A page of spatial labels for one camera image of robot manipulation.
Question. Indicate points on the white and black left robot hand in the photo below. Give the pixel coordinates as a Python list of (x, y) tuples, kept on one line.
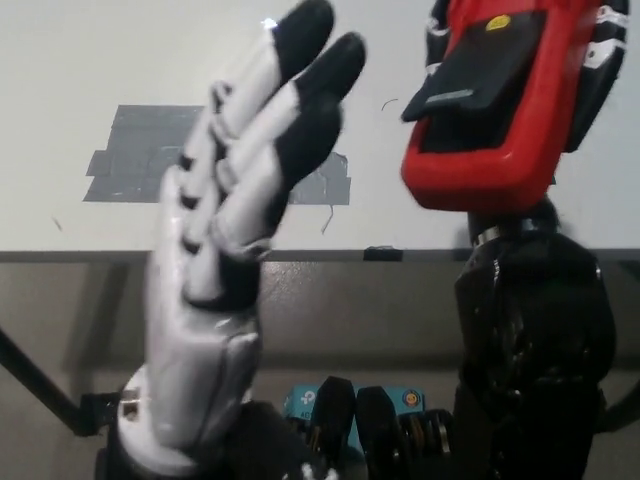
[(200, 300)]

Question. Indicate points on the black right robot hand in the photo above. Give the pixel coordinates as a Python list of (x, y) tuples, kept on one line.
[(605, 60)]

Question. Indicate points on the red and black digital multimeter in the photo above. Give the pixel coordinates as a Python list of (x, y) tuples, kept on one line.
[(475, 170)]

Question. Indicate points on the black and teal robot torso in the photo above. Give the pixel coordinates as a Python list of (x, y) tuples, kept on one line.
[(380, 430)]

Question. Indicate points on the black metal table leg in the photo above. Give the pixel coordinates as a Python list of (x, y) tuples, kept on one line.
[(35, 380), (622, 415)]

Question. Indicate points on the grey duct tape patch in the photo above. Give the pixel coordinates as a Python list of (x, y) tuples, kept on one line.
[(135, 155)]

